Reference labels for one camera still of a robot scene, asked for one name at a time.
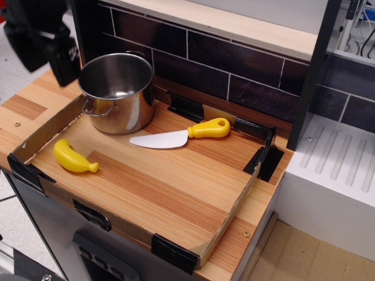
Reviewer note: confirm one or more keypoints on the yellow plastic toy banana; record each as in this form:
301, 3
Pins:
70, 159

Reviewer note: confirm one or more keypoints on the white toy sink drainboard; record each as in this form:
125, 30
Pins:
327, 190

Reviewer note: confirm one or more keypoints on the yellow handled toy knife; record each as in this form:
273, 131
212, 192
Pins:
215, 128

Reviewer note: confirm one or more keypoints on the stainless steel pot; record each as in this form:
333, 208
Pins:
118, 88

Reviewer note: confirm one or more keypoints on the dark grey vertical post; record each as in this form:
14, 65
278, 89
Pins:
326, 44

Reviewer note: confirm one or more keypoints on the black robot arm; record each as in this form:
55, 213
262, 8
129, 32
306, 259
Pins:
35, 4

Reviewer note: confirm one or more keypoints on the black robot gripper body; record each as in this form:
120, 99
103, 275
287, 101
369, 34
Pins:
31, 30

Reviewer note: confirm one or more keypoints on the light wooden shelf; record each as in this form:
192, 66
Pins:
267, 36

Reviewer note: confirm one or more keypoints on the grey oven control panel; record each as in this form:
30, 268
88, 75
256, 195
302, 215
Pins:
99, 264

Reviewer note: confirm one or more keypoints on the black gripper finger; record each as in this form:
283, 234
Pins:
64, 59

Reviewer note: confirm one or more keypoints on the cardboard fence with black tape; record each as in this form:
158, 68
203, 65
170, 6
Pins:
192, 212

